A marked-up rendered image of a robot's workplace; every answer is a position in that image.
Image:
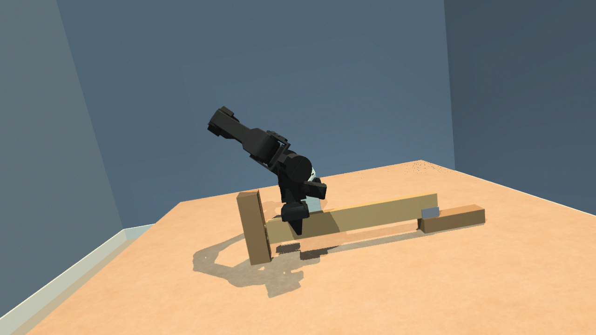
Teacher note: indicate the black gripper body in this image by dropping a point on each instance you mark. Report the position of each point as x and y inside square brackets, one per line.
[294, 209]

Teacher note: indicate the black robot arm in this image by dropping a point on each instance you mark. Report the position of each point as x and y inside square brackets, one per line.
[265, 148]

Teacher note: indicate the long wooden rail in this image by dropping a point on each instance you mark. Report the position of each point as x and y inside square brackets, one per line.
[353, 217]

